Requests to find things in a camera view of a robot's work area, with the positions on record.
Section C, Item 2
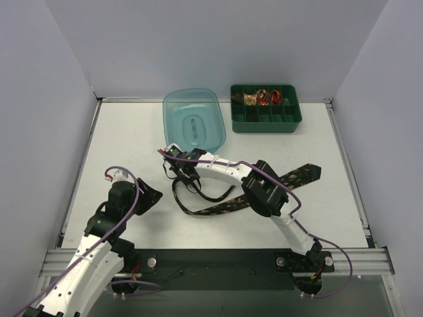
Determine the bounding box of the black gold patterned tie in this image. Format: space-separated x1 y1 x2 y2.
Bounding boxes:
171 163 322 217

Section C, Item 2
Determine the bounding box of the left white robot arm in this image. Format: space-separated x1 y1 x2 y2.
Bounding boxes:
19 178 163 316

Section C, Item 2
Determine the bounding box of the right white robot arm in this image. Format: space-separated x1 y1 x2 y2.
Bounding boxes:
158 145 322 265

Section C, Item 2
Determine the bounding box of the teal plastic tub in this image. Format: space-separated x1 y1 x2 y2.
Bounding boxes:
163 88 226 153

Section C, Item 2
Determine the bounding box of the dark rolled tie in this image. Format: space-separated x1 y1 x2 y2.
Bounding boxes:
231 92 244 104

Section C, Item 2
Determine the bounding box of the beige patterned rolled tie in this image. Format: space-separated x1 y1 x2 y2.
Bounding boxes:
243 93 258 106

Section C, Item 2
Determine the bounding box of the red black patterned rolled tie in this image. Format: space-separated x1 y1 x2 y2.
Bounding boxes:
256 88 270 106

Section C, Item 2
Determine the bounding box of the green compartment organizer box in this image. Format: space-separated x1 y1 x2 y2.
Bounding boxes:
230 84 302 133

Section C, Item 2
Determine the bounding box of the orange black rolled tie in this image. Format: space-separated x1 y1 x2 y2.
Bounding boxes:
269 89 283 106

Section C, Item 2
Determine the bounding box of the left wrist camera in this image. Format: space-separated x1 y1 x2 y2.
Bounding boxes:
104 169 130 183

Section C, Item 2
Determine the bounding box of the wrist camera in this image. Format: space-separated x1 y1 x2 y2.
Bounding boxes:
104 169 130 183
158 143 183 159

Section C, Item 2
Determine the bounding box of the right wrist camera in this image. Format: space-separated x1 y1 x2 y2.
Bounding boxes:
158 143 183 159

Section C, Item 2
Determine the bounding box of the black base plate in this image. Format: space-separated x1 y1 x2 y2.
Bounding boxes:
116 249 334 291

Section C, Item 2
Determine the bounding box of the aluminium rail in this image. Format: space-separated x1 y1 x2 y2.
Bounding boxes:
39 248 395 277

